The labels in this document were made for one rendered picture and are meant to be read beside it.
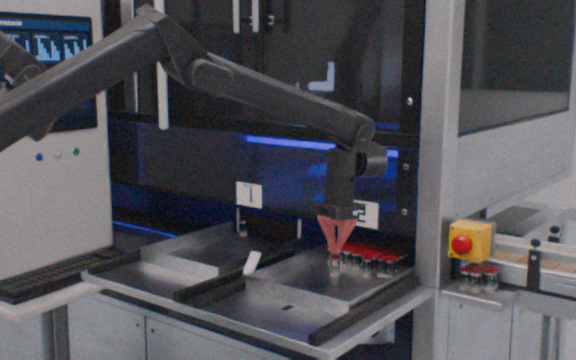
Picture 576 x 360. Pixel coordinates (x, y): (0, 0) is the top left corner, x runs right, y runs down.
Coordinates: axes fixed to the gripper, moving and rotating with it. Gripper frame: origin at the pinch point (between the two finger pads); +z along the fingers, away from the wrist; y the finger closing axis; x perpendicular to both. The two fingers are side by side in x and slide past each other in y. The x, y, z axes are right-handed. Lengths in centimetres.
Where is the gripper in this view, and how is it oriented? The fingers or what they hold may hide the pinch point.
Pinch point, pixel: (335, 249)
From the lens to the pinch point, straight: 132.2
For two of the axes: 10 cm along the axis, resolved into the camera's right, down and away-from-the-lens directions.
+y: 6.2, -0.3, 7.8
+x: -7.8, -1.1, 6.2
